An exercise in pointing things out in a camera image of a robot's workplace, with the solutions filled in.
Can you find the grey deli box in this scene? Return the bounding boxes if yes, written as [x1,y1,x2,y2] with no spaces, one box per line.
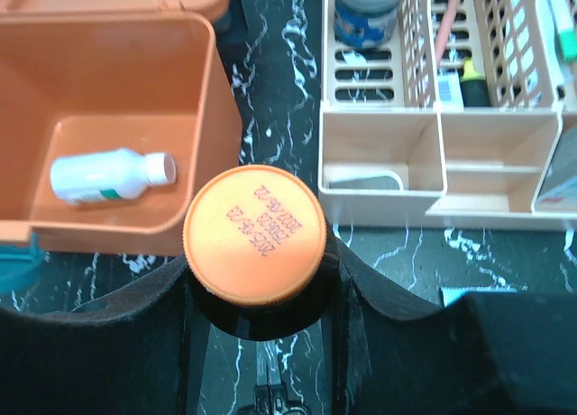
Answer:
[535,125,576,213]

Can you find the pink pen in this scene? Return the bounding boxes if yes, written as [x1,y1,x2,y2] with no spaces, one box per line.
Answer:
[435,0,461,66]

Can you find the teal divided tray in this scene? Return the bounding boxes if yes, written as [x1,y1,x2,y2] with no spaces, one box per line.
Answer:
[0,235,45,294]

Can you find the barcode label box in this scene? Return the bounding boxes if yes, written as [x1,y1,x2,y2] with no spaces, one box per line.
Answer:
[437,72,464,110]

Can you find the black handled scissors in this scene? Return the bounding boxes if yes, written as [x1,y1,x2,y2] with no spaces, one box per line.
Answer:
[236,341,312,415]

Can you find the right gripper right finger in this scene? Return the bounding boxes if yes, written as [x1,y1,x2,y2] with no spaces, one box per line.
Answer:
[331,226,576,414]

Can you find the silver tape dispenser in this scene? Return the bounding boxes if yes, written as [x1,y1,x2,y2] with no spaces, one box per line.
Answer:
[326,171,404,190]

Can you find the green white marker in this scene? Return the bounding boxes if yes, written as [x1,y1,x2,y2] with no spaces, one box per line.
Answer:
[548,0,576,63]

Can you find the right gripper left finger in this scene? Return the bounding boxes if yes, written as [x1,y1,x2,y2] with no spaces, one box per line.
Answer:
[1,257,188,414]

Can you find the black yellow highlighter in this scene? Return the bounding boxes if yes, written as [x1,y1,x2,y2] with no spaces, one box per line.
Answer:
[460,59,491,107]

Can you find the white medicine bottle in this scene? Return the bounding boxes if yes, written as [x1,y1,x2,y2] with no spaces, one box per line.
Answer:
[50,148,177,206]

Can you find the orange medicine box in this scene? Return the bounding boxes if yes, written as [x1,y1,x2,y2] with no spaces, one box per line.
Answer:
[1,0,243,255]

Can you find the blue round tin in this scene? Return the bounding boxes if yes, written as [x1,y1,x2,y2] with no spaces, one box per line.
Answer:
[334,0,402,49]

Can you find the peach desk file organizer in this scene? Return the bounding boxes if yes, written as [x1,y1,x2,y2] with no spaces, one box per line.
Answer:
[318,0,576,231]

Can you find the white blue sachet packet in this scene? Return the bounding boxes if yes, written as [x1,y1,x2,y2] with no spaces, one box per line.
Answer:
[440,286,519,309]

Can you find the brown bottle orange cap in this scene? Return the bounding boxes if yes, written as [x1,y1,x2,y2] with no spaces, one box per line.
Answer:
[182,164,339,341]

